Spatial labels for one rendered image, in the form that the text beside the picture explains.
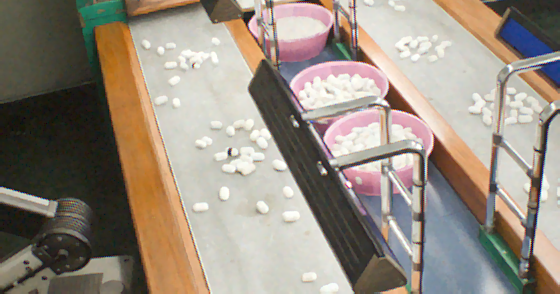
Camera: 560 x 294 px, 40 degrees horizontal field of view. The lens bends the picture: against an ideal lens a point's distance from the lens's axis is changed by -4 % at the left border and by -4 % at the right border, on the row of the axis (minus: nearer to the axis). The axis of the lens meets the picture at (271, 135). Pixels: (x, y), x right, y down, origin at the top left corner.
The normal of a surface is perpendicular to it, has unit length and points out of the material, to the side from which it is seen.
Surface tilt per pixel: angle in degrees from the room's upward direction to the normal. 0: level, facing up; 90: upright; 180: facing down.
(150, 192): 0
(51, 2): 90
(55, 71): 90
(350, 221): 58
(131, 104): 0
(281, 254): 0
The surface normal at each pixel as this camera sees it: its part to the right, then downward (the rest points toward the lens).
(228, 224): -0.10, -0.83
